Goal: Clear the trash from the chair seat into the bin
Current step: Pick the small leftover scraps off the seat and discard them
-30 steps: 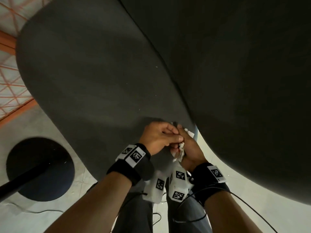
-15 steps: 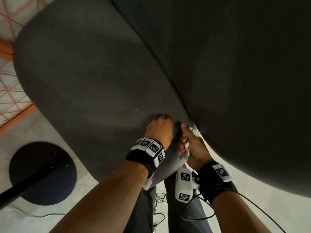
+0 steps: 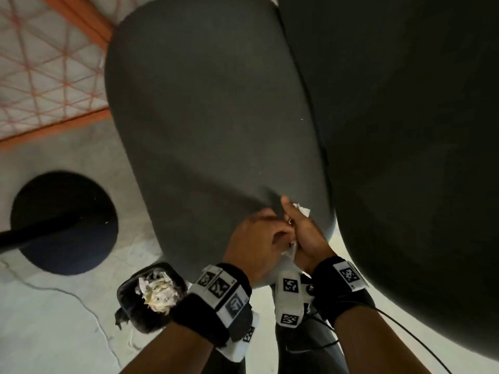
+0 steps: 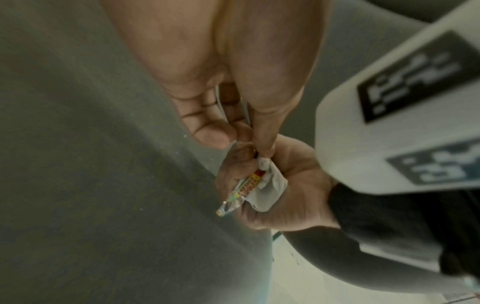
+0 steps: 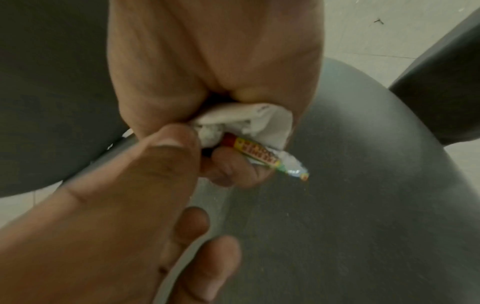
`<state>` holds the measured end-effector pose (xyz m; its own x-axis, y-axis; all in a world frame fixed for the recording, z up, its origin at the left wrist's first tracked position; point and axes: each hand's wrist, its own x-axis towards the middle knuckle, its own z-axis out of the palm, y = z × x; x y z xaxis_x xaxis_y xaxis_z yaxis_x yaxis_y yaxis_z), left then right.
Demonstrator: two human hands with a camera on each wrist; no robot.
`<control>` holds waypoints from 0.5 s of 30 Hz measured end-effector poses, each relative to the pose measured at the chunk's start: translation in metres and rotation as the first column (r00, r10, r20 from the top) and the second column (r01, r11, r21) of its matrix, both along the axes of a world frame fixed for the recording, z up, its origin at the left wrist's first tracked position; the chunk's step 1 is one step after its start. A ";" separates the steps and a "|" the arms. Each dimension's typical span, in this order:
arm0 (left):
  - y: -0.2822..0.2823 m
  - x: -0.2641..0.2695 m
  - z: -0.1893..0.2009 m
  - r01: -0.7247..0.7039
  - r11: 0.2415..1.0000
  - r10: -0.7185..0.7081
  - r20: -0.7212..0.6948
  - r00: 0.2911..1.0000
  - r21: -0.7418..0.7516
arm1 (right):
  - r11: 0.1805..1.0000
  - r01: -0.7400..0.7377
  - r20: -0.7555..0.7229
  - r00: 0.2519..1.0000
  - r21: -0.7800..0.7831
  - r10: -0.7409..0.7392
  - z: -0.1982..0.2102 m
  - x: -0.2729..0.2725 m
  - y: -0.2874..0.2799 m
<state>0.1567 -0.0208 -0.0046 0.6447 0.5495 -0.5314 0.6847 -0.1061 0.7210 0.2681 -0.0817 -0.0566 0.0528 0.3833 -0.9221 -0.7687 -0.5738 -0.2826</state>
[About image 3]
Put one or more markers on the person's right hand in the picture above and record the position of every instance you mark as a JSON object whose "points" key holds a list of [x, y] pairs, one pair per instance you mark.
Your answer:
{"points": [[312, 249]]}

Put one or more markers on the person's left hand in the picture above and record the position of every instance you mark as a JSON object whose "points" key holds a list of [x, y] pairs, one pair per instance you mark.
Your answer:
{"points": [[253, 249]]}

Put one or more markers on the white paper napkin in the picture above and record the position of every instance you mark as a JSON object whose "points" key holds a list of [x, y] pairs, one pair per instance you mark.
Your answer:
{"points": [[303, 210]]}

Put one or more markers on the clump of shredded paper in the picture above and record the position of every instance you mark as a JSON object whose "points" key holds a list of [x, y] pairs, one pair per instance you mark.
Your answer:
{"points": [[160, 296]]}

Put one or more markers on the black trash bin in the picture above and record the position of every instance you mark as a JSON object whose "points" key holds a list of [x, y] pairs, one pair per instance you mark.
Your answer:
{"points": [[132, 307]]}

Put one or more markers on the grey upholstered chair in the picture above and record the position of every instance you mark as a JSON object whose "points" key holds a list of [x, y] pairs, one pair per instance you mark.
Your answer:
{"points": [[195, 112]]}

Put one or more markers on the person's left forearm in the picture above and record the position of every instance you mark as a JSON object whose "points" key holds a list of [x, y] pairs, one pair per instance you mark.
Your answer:
{"points": [[167, 354]]}

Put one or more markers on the person's right forearm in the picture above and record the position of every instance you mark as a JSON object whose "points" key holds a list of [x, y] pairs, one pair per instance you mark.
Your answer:
{"points": [[378, 346]]}

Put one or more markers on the black right wristband with markers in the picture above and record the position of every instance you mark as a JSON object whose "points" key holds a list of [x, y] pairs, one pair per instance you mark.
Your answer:
{"points": [[339, 299]]}

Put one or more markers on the black wristband with markers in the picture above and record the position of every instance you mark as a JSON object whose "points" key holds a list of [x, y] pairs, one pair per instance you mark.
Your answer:
{"points": [[339, 299], [195, 315]]}

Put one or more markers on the black left wristband with markers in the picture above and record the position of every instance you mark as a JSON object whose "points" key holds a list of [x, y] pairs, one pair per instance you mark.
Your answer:
{"points": [[195, 315]]}

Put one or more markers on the orange mesh fence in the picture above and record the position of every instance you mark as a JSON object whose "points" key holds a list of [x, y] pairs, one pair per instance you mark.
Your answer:
{"points": [[46, 73]]}

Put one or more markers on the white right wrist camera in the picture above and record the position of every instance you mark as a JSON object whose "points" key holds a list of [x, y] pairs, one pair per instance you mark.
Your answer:
{"points": [[290, 299]]}

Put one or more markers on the white table black pedestal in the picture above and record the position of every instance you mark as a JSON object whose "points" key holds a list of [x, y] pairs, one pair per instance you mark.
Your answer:
{"points": [[66, 198]]}

